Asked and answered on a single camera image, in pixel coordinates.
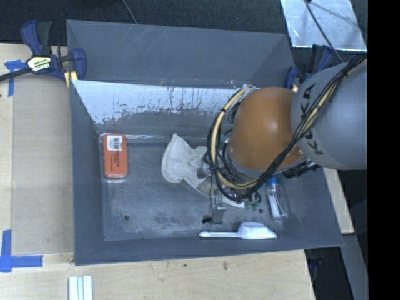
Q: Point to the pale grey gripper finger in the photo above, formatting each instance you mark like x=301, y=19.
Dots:
x=219, y=213

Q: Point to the white plastic scoop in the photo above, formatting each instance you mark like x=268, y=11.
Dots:
x=253, y=231

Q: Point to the white cloth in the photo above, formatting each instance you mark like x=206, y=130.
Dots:
x=181, y=162

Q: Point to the grey metal bin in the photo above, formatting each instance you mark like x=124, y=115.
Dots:
x=162, y=55

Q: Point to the clear plastic bottle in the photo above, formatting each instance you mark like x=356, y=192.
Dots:
x=276, y=203

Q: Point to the pale wood flat board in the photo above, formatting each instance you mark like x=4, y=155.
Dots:
x=42, y=167

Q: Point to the orange flat block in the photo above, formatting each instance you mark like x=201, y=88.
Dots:
x=115, y=162

